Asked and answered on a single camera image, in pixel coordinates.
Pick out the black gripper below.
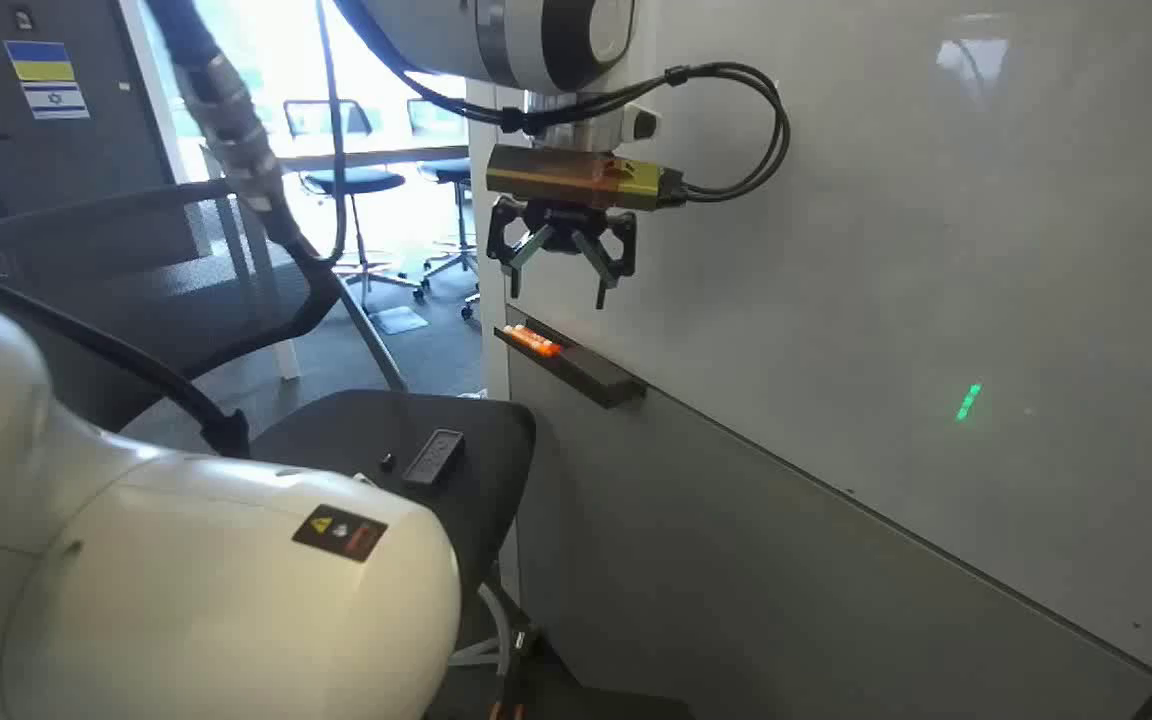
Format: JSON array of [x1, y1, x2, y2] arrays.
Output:
[[487, 195, 636, 313]]

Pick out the dark felt eraser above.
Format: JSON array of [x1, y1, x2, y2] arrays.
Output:
[[402, 427, 463, 485]]

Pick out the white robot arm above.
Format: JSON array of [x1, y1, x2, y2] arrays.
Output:
[[0, 286, 535, 720]]

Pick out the dark whiteboard tray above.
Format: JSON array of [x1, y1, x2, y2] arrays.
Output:
[[497, 322, 647, 408]]

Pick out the white glass whiteboard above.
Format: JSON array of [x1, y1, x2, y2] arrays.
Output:
[[506, 0, 1152, 720]]

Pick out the blue stool right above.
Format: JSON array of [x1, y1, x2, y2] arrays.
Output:
[[402, 91, 484, 325]]

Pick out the blue stool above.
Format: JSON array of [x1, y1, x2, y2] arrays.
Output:
[[285, 100, 407, 287], [402, 91, 484, 325]]

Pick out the blue stool left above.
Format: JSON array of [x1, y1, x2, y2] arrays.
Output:
[[285, 100, 407, 287]]

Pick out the black office chair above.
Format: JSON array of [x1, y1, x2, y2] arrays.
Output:
[[0, 182, 535, 666]]

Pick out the black camera cable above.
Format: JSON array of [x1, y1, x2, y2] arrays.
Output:
[[333, 0, 795, 207]]

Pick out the blue yellow wall sign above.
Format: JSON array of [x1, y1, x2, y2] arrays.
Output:
[[5, 42, 86, 124]]

